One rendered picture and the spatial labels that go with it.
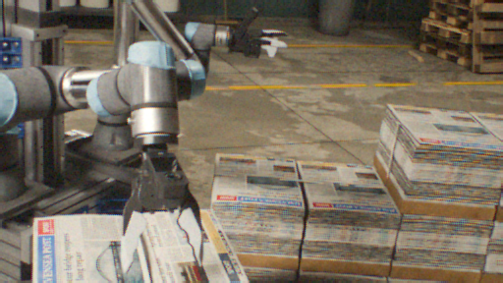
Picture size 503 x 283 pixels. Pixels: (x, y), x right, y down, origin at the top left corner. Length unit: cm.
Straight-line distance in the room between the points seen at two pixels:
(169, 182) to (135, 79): 20
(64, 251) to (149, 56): 43
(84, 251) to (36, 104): 36
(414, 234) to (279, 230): 42
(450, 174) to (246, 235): 64
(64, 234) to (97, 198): 90
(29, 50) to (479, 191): 140
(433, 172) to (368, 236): 28
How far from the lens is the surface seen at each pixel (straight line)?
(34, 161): 209
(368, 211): 195
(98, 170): 225
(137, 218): 96
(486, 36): 803
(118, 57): 227
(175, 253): 123
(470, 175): 199
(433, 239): 206
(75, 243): 125
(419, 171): 193
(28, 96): 140
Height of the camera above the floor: 168
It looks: 21 degrees down
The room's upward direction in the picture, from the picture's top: 7 degrees clockwise
